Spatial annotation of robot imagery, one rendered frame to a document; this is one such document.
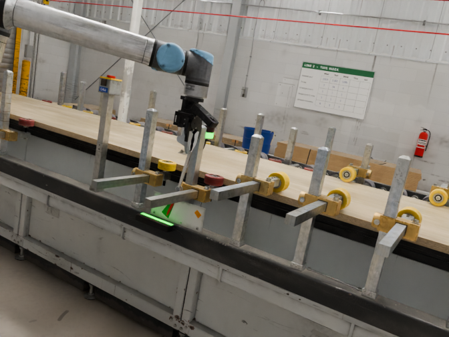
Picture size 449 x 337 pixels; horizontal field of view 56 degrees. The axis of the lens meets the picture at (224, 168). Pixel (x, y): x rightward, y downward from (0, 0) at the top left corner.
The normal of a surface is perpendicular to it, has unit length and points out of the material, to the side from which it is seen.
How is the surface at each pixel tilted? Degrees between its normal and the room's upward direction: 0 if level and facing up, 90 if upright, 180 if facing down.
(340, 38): 90
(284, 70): 90
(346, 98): 90
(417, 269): 90
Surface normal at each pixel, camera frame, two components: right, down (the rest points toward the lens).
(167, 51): 0.28, 0.23
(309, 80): -0.42, 0.09
